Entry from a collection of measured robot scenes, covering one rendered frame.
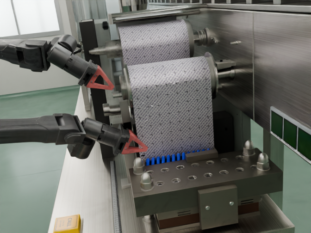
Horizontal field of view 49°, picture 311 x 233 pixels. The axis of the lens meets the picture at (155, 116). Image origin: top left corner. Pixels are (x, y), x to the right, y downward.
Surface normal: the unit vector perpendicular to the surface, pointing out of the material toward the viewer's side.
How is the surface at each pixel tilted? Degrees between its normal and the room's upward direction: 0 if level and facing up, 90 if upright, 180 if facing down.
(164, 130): 90
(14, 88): 90
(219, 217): 90
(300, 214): 0
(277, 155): 90
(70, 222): 0
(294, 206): 0
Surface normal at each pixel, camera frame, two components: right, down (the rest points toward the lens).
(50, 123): 0.36, -0.76
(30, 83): 0.15, 0.32
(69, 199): -0.11, -0.94
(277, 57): -0.98, 0.14
